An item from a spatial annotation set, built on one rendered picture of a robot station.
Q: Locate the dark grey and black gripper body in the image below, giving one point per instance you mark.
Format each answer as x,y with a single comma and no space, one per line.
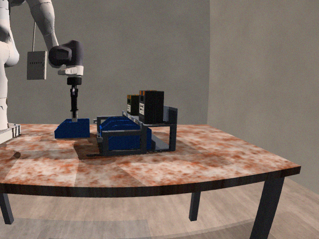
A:
74,81

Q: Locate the grey metal shelf frame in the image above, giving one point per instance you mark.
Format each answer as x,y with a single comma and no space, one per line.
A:
169,119

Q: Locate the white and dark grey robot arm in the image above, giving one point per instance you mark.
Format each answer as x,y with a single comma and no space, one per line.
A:
70,54

